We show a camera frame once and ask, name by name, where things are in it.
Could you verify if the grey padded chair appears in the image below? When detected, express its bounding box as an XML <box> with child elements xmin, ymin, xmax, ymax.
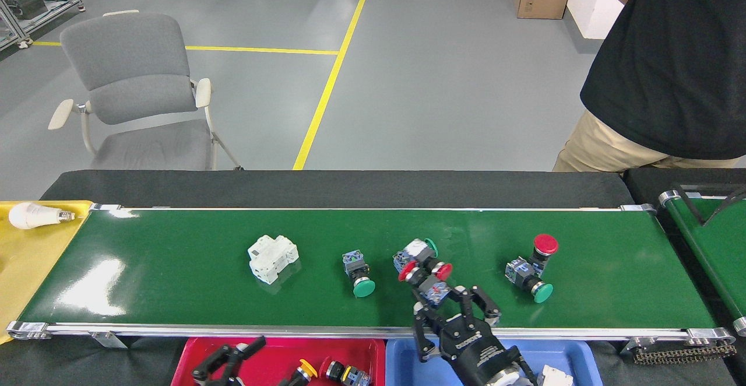
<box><xmin>48</xmin><ymin>10</ymin><xmax>242</xmax><ymax>171</ymax></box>

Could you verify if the yellow push button switch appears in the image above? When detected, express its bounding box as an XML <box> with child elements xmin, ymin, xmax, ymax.
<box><xmin>279</xmin><ymin>359</ymin><xmax>319</xmax><ymax>386</ymax></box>

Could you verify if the green push button switch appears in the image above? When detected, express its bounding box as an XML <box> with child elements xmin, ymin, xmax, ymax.
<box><xmin>505</xmin><ymin>257</ymin><xmax>554</xmax><ymax>304</ymax></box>
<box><xmin>342</xmin><ymin>250</ymin><xmax>376</xmax><ymax>299</ymax></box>
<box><xmin>393</xmin><ymin>237</ymin><xmax>439</xmax><ymax>274</ymax></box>

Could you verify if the person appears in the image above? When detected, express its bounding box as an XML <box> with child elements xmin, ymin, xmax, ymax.
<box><xmin>552</xmin><ymin>0</ymin><xmax>746</xmax><ymax>172</ymax></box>

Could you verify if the red plastic tray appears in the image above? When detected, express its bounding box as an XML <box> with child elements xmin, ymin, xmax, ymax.
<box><xmin>171</xmin><ymin>337</ymin><xmax>387</xmax><ymax>386</ymax></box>

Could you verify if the black equipment box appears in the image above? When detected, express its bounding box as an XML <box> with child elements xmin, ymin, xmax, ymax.
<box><xmin>9</xmin><ymin>0</ymin><xmax>47</xmax><ymax>19</ymax></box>

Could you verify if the white light bulb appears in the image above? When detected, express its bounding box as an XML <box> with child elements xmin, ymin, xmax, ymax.
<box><xmin>8</xmin><ymin>202</ymin><xmax>76</xmax><ymax>230</ymax></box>

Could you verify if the short green conveyor belt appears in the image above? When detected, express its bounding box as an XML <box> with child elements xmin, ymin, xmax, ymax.
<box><xmin>659</xmin><ymin>191</ymin><xmax>746</xmax><ymax>337</ymax></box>

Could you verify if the blue plastic tray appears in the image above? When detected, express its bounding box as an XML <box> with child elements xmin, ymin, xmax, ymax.
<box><xmin>385</xmin><ymin>338</ymin><xmax>604</xmax><ymax>386</ymax></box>

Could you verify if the yellow plastic tray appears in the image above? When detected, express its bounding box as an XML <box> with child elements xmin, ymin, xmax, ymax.
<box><xmin>0</xmin><ymin>201</ymin><xmax>94</xmax><ymax>345</ymax></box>

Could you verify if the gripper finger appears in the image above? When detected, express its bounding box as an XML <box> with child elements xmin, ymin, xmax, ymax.
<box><xmin>192</xmin><ymin>335</ymin><xmax>267</xmax><ymax>378</ymax></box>
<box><xmin>201</xmin><ymin>371</ymin><xmax>245</xmax><ymax>386</ymax></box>

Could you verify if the black drive chain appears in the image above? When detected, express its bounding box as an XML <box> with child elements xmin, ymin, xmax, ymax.
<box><xmin>634</xmin><ymin>342</ymin><xmax>737</xmax><ymax>365</ymax></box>

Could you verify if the black triangular bracket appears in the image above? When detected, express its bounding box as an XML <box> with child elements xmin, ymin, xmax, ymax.
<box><xmin>676</xmin><ymin>185</ymin><xmax>746</xmax><ymax>226</ymax></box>

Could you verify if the long green conveyor belt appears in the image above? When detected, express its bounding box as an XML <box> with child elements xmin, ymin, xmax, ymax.
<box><xmin>6</xmin><ymin>203</ymin><xmax>736</xmax><ymax>343</ymax></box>

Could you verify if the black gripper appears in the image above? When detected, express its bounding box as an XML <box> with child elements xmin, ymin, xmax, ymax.
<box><xmin>413</xmin><ymin>286</ymin><xmax>515</xmax><ymax>386</ymax></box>

